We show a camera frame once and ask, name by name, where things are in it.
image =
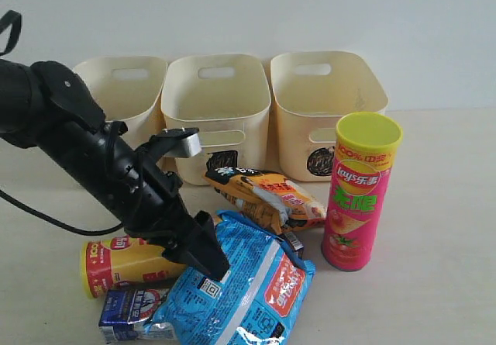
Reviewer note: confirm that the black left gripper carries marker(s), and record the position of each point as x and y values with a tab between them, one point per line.
147	202

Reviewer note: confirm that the blue snack bag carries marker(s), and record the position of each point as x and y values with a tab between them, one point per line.
257	301

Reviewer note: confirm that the yellow Lay's chips can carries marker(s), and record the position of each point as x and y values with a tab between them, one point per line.
122	261

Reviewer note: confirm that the orange snack bag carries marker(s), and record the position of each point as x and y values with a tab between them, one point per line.
271	200

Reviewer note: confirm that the pink Lay's chips can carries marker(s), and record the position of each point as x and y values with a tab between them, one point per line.
366	147

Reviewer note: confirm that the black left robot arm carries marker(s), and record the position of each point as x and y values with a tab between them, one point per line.
47	105

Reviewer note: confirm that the blue white milk carton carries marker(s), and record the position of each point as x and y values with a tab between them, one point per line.
127	314

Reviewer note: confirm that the purple drink carton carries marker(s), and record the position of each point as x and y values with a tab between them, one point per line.
296	245

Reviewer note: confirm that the cream bin square mark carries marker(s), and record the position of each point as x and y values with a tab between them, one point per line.
227	97

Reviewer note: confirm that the cream bin triangle mark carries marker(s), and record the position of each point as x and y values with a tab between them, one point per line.
128	89

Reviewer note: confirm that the cream bin circle mark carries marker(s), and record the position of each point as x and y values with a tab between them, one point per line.
312	92

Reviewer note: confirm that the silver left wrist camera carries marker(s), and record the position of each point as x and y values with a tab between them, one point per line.
176	143

